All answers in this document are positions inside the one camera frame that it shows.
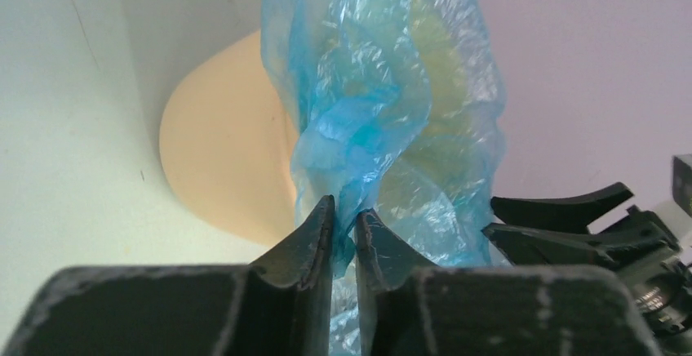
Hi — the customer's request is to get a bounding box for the blue plastic trash bag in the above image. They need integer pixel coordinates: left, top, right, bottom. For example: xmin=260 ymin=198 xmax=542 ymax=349
xmin=261 ymin=0 xmax=505 ymax=355

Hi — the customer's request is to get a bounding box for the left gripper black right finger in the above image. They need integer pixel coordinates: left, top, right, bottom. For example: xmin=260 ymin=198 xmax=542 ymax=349
xmin=354 ymin=210 xmax=661 ymax=355

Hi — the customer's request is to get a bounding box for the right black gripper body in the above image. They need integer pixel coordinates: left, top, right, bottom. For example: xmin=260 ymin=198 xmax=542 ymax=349
xmin=599 ymin=206 xmax=690 ymax=289

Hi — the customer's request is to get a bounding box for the yellow cartoon trash bin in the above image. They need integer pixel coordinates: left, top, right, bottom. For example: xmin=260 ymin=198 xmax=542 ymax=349
xmin=158 ymin=32 xmax=297 ymax=247

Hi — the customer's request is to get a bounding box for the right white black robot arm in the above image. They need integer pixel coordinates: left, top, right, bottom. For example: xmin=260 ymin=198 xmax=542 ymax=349
xmin=482 ymin=182 xmax=691 ymax=355

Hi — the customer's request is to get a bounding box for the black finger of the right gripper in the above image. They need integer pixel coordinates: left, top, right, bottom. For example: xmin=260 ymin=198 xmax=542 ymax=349
xmin=490 ymin=182 xmax=634 ymax=234
xmin=482 ymin=223 xmax=665 ymax=267

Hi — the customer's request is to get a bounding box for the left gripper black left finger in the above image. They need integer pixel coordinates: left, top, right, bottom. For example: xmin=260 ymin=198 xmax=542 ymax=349
xmin=4 ymin=195 xmax=335 ymax=355

